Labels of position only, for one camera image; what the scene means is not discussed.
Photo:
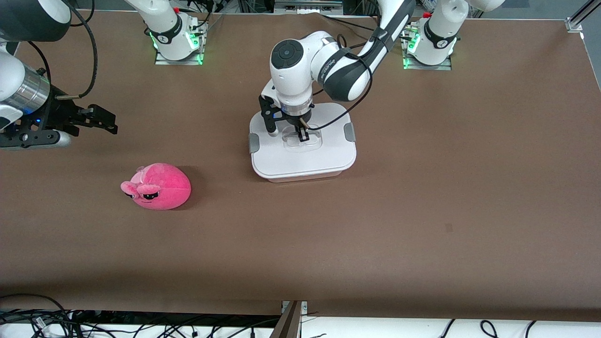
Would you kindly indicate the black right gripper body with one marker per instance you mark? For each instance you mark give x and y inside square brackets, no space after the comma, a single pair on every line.
[60,114]

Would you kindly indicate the translucent pink plastic box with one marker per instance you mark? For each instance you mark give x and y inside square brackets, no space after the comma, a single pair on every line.
[305,178]

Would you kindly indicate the brown table mat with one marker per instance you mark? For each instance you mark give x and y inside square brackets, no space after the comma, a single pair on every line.
[328,234]

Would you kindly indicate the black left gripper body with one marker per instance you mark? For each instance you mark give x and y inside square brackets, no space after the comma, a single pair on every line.
[298,120]

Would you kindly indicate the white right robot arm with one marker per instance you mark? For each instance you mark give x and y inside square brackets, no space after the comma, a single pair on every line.
[14,75]

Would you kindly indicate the aluminium post with bracket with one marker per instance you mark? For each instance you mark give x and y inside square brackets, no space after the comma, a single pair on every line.
[288,324]

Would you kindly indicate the aluminium frame profile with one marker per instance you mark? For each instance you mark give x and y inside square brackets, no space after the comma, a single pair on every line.
[575,23]

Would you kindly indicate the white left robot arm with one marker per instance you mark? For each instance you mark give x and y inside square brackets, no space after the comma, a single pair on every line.
[296,70]

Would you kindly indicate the pink plush toy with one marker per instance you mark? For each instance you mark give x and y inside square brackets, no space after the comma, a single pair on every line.
[169,188]

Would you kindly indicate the white box lid grey clips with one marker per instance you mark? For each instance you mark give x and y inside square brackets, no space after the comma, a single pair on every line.
[328,155]

